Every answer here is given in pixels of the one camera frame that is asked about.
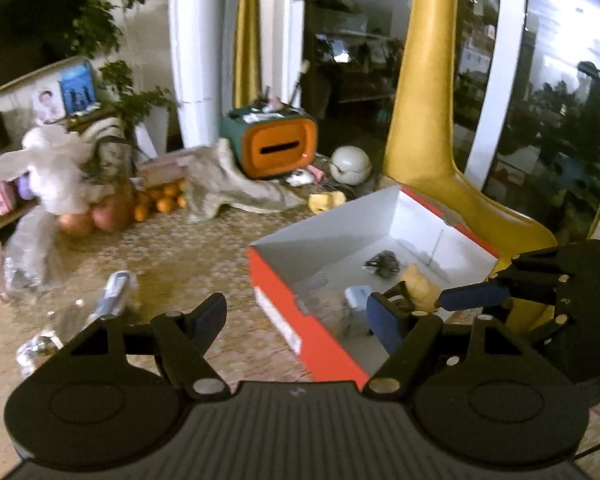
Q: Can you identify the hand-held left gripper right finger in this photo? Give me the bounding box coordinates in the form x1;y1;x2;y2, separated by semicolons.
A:
360;291;534;403

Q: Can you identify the small yellow toy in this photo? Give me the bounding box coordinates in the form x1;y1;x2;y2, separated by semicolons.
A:
308;191;347;216

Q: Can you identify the blue box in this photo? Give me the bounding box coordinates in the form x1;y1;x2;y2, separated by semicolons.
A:
59;60;98;116

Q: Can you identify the black television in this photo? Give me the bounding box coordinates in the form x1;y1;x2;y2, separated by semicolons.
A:
0;0;91;96

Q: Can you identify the small pink and white item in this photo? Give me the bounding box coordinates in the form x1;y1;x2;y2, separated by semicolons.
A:
286;165;326;186

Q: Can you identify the patterned gift bag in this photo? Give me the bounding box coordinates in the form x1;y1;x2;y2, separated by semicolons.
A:
77;117;141;191

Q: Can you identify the blue and white tube packet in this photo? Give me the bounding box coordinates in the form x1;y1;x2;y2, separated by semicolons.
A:
92;270;141;318

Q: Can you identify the yellow curtain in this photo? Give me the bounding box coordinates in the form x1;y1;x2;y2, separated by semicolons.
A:
232;0;266;108

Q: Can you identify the yellow giraffe figure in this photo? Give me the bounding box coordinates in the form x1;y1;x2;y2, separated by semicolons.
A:
384;0;561;333

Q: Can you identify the round desktop with patterned tablecloth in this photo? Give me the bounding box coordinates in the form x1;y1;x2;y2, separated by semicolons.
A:
0;152;600;461

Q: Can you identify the black packet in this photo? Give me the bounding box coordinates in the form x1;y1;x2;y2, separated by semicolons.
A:
364;250;400;278

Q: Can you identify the white standing air conditioner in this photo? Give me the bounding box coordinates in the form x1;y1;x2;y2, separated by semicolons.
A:
167;0;241;151

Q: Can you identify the crumpled silver foil wrapper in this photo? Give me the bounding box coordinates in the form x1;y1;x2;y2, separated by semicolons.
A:
15;335;63;378

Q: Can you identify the beige cloth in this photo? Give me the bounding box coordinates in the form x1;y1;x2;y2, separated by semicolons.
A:
184;138;306;224

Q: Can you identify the teal and white carton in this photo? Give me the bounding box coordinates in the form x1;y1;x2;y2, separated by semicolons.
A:
345;285;373;311

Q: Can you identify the yellow plush toy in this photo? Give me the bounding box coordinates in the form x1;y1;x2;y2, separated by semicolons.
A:
390;265;443;313

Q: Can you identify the white plastic bag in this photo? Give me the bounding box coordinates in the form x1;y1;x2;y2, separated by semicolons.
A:
0;125;93;216

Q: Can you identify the green leafy houseplant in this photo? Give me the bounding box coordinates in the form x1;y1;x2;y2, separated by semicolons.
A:
70;0;178;131

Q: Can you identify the portrait photo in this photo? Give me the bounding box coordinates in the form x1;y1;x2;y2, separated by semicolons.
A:
31;82;65;126

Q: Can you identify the red shoe box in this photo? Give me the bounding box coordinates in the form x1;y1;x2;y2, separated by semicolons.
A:
246;185;501;392

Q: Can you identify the clear plastic bag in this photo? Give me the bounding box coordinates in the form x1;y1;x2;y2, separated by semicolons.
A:
2;210;63;293

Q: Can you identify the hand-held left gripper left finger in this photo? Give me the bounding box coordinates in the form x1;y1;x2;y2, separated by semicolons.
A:
54;291;232;402

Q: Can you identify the green and orange tissue box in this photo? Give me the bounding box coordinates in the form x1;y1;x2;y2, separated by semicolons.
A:
219;105;318;181

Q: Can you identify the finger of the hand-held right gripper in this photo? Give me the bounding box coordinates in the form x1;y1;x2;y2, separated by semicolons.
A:
439;267;557;312

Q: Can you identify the pile of tangerines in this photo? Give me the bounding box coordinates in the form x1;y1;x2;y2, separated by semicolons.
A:
130;180;188;223

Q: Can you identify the clear zip bag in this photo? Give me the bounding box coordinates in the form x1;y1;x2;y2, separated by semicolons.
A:
295;272;353;336

